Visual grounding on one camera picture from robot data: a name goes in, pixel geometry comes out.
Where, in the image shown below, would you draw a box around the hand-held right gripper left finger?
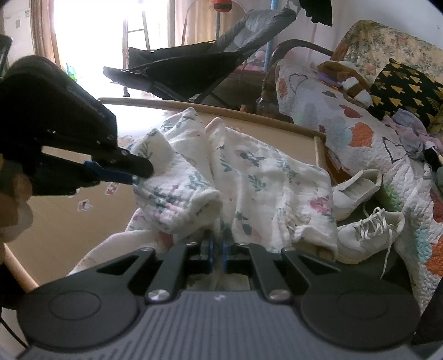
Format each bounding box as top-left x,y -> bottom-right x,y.
99,230 -> 213,304

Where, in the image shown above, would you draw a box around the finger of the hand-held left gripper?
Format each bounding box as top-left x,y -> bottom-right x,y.
35,157 -> 135,195
42,139 -> 154,179

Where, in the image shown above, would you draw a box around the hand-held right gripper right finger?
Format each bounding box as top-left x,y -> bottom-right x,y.
222,230 -> 350,302

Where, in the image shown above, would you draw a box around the floral baby shirt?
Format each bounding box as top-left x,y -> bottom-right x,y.
67,107 -> 338,277

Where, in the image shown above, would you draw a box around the purple crumpled clothes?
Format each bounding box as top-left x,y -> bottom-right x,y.
382,109 -> 443,163

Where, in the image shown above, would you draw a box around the person's left hand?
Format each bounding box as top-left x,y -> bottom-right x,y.
0,171 -> 34,239

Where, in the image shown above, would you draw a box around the beige curtain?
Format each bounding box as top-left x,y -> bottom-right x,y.
29,0 -> 61,68

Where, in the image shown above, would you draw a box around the black folding lounge chair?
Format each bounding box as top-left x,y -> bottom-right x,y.
103,7 -> 296,104

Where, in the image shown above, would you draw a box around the wooden stool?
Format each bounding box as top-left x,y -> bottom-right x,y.
123,10 -> 151,52

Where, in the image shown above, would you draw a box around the white laced sneaker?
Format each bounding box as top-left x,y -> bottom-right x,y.
336,207 -> 405,265

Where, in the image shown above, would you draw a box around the brown glass jar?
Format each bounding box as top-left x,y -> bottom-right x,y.
256,78 -> 277,116

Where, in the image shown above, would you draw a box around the heart patterned quilt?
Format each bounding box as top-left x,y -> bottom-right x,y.
275,57 -> 443,312

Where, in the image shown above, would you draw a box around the blue pole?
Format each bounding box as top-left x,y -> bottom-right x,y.
265,0 -> 279,71

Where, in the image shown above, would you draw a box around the curved dark metal armrest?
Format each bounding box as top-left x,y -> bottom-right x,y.
268,39 -> 333,70

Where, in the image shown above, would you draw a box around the brown plush toy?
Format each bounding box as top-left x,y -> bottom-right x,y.
318,60 -> 376,107

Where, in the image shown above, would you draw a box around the black hanging garment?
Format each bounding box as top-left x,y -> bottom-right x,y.
299,0 -> 333,26

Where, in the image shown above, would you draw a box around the black pillow yellow trees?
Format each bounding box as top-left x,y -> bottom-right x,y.
369,58 -> 443,130

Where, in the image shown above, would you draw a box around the floral sofa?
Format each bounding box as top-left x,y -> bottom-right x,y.
332,19 -> 443,115

